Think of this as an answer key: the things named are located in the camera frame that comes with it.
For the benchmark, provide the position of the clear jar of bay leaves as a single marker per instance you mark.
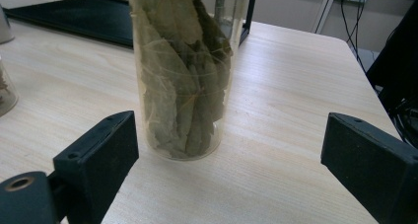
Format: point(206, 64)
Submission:
point(180, 86)

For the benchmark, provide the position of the clear jar of star anise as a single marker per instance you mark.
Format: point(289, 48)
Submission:
point(6, 92)

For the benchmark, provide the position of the glass jar of white powder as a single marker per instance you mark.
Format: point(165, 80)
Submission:
point(5, 26)

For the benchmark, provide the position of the black metal shelf rack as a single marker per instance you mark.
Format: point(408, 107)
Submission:
point(82, 23)

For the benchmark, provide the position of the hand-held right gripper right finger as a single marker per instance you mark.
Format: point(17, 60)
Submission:
point(371, 164)

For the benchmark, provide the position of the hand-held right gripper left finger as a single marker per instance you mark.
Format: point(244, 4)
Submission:
point(98, 164)

